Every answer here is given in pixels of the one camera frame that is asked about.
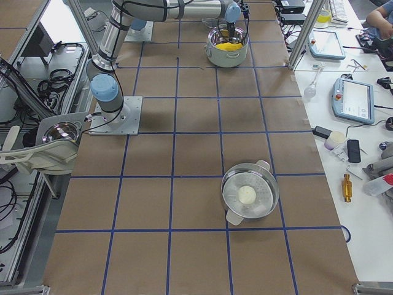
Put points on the far teach pendant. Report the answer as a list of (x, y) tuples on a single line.
[(325, 44)]

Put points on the near teach pendant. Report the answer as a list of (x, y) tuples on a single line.
[(353, 100)]

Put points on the metal bowl on tray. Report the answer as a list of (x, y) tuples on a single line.
[(61, 131)]

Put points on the yellow corn cob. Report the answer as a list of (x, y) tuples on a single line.
[(229, 47)]

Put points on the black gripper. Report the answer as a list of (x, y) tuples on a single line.
[(231, 22)]

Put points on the teach pendant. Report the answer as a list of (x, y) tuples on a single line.
[(353, 100), (325, 44)]

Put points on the silver steamer pot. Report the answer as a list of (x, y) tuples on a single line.
[(256, 175)]

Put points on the black power adapter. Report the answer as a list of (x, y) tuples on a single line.
[(321, 132)]

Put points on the black phone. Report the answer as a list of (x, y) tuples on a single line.
[(353, 151)]

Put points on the yellow tape roll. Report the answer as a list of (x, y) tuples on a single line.
[(324, 16)]

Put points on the pale green cooking pot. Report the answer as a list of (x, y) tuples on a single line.
[(222, 58)]

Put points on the white plastic chair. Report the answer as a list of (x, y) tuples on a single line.
[(53, 158)]

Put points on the purple white cup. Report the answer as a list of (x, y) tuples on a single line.
[(334, 139)]

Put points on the white light bulb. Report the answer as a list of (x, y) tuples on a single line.
[(310, 91)]

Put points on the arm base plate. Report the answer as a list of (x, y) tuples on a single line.
[(123, 122), (140, 31)]

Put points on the aluminium frame post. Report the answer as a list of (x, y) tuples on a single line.
[(312, 15)]

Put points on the gold brass fitting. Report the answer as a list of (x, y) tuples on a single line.
[(346, 188)]

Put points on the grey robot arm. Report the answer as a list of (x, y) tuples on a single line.
[(101, 68)]

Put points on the white steamed bun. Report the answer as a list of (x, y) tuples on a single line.
[(247, 195)]

